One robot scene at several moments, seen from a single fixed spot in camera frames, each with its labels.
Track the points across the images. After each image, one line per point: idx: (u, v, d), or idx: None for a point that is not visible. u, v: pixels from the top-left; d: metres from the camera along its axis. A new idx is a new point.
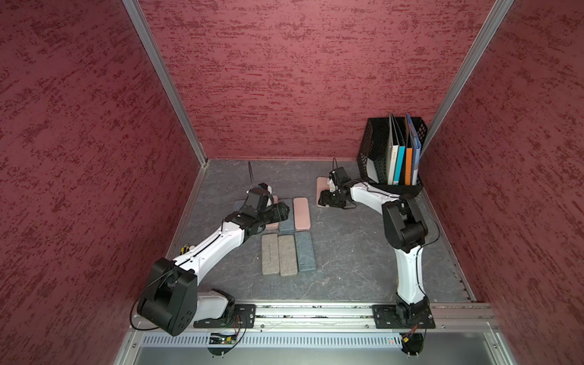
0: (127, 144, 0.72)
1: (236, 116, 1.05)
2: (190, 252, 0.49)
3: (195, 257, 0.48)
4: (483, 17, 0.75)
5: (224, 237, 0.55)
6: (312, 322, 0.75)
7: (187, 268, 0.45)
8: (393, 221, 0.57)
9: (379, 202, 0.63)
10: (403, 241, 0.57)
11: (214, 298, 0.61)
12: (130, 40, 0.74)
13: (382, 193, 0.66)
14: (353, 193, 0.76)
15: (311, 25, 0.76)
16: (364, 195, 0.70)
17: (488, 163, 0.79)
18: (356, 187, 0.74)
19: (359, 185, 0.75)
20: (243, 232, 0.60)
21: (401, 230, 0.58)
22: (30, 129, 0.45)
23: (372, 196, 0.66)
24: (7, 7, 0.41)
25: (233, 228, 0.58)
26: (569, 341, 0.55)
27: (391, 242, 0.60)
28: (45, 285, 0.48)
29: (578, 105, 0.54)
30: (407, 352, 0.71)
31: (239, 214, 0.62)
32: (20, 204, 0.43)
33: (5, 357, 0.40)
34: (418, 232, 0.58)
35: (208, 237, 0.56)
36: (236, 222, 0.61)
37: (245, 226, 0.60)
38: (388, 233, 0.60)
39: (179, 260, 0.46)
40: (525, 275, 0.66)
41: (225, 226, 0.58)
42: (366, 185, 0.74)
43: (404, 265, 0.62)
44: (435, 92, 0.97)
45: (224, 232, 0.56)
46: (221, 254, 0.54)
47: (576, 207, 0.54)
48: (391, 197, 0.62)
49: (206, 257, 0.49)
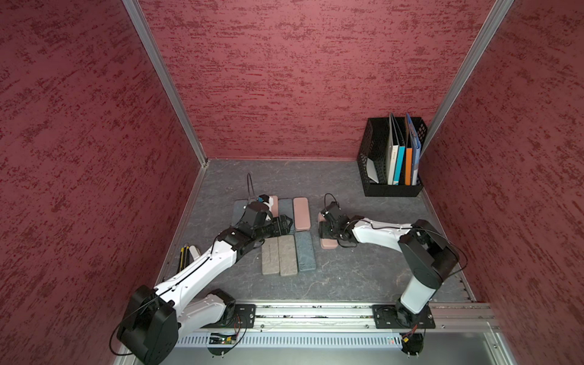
0: (127, 144, 0.72)
1: (236, 116, 1.05)
2: (174, 280, 0.46)
3: (177, 285, 0.45)
4: (483, 17, 0.75)
5: (214, 261, 0.52)
6: (312, 322, 0.75)
7: (167, 299, 0.43)
8: (420, 256, 0.48)
9: (390, 238, 0.55)
10: (440, 277, 0.47)
11: (212, 309, 0.60)
12: (130, 40, 0.74)
13: (391, 226, 0.57)
14: (357, 233, 0.66)
15: (311, 25, 0.76)
16: (372, 233, 0.60)
17: (488, 163, 0.79)
18: (360, 226, 0.65)
19: (361, 223, 0.67)
20: (236, 253, 0.57)
21: (432, 263, 0.49)
22: (30, 129, 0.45)
23: (382, 232, 0.58)
24: (7, 7, 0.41)
25: (223, 249, 0.55)
26: (569, 342, 0.55)
27: (426, 283, 0.50)
28: (45, 285, 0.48)
29: (578, 105, 0.54)
30: (407, 352, 0.71)
31: (233, 232, 0.61)
32: (20, 204, 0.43)
33: (5, 357, 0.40)
34: (449, 259, 0.49)
35: (197, 261, 0.51)
36: (228, 242, 0.57)
37: (239, 247, 0.57)
38: (418, 272, 0.50)
39: (160, 289, 0.44)
40: (525, 275, 0.66)
41: (216, 247, 0.55)
42: (371, 221, 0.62)
43: (417, 288, 0.57)
44: (435, 92, 0.97)
45: (214, 255, 0.53)
46: (210, 277, 0.52)
47: (576, 207, 0.54)
48: (403, 228, 0.54)
49: (189, 284, 0.46)
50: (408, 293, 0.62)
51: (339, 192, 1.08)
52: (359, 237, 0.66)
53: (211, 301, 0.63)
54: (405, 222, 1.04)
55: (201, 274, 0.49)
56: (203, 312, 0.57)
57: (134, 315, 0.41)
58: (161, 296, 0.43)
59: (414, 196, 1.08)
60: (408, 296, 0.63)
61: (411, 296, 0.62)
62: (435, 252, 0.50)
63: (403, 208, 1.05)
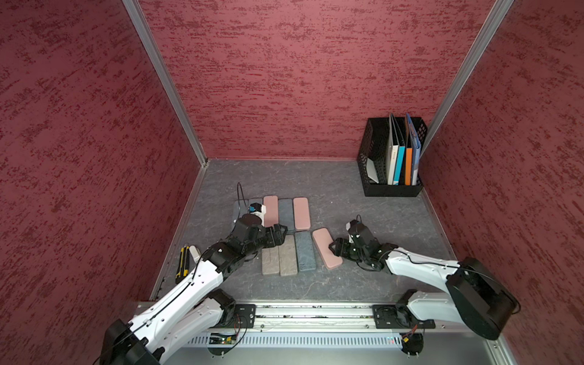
0: (128, 144, 0.72)
1: (236, 116, 1.05)
2: (150, 312, 0.44)
3: (153, 318, 0.43)
4: (483, 17, 0.75)
5: (195, 285, 0.49)
6: (312, 322, 0.75)
7: (141, 335, 0.41)
8: (472, 303, 0.43)
9: (433, 275, 0.50)
10: (496, 326, 0.42)
11: (208, 318, 0.60)
12: (130, 40, 0.74)
13: (436, 263, 0.52)
14: (393, 267, 0.61)
15: (311, 25, 0.76)
16: (412, 268, 0.55)
17: (488, 163, 0.79)
18: (395, 258, 0.60)
19: (398, 253, 0.61)
20: (220, 274, 0.53)
21: (486, 311, 0.43)
22: (30, 129, 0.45)
23: (423, 268, 0.53)
24: (7, 7, 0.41)
25: (207, 271, 0.52)
26: (569, 341, 0.55)
27: (479, 329, 0.44)
28: (46, 285, 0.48)
29: (578, 105, 0.54)
30: (407, 352, 0.71)
31: (220, 249, 0.57)
32: (20, 204, 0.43)
33: (5, 357, 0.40)
34: (503, 306, 0.44)
35: (179, 286, 0.49)
36: (213, 263, 0.54)
37: (224, 267, 0.53)
38: (471, 318, 0.44)
39: (135, 323, 0.42)
40: (525, 275, 0.66)
41: (199, 270, 0.52)
42: (409, 254, 0.59)
43: (440, 309, 0.54)
44: (435, 92, 0.97)
45: (195, 278, 0.50)
46: (191, 304, 0.49)
47: (575, 207, 0.54)
48: (448, 268, 0.49)
49: (166, 317, 0.44)
50: (423, 306, 0.60)
51: (339, 192, 1.08)
52: (392, 271, 0.62)
53: (207, 309, 0.62)
54: (405, 222, 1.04)
55: (179, 304, 0.46)
56: (196, 324, 0.57)
57: (108, 352, 0.40)
58: (134, 333, 0.41)
59: (414, 195, 1.08)
60: (419, 303, 0.61)
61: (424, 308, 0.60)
62: (486, 296, 0.45)
63: (403, 208, 1.05)
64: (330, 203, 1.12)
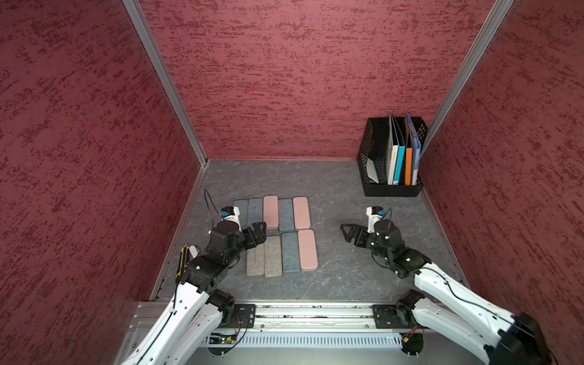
0: (128, 144, 0.72)
1: (236, 116, 1.05)
2: (137, 354, 0.42)
3: (141, 360, 0.42)
4: (483, 17, 0.75)
5: (179, 312, 0.47)
6: (312, 322, 0.75)
7: None
8: None
9: (478, 320, 0.45)
10: None
11: (207, 325, 0.60)
12: (130, 40, 0.74)
13: (484, 306, 0.46)
14: (422, 282, 0.55)
15: (311, 25, 0.76)
16: (448, 297, 0.50)
17: (488, 163, 0.79)
18: (426, 277, 0.54)
19: (432, 274, 0.55)
20: (203, 293, 0.50)
21: None
22: (30, 129, 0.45)
23: (467, 307, 0.47)
24: (7, 7, 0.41)
25: (188, 295, 0.49)
26: (569, 341, 0.55)
27: None
28: (46, 285, 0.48)
29: (578, 105, 0.54)
30: (407, 352, 0.71)
31: (199, 266, 0.53)
32: (20, 204, 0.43)
33: (4, 357, 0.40)
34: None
35: (159, 319, 0.46)
36: (194, 283, 0.51)
37: (205, 284, 0.50)
38: None
39: None
40: (525, 275, 0.66)
41: (179, 295, 0.49)
42: (452, 284, 0.52)
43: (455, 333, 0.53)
44: (435, 92, 0.97)
45: (177, 306, 0.48)
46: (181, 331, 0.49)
47: (576, 207, 0.54)
48: (499, 318, 0.44)
49: (155, 354, 0.42)
50: (434, 320, 0.59)
51: (339, 192, 1.08)
52: (417, 286, 0.57)
53: (204, 315, 0.62)
54: (405, 222, 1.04)
55: (167, 335, 0.44)
56: (195, 338, 0.56)
57: None
58: None
59: (414, 195, 1.08)
60: (431, 316, 0.60)
61: (436, 323, 0.58)
62: None
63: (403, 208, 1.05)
64: (330, 203, 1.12)
